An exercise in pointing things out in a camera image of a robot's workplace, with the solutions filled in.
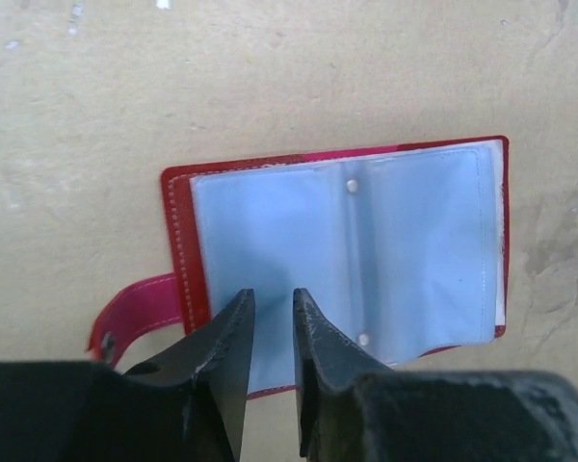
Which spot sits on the red card holder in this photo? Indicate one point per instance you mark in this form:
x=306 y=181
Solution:
x=405 y=248

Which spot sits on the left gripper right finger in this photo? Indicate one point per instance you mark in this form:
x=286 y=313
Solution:
x=351 y=407

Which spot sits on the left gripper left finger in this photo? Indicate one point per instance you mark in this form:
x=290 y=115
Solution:
x=186 y=403

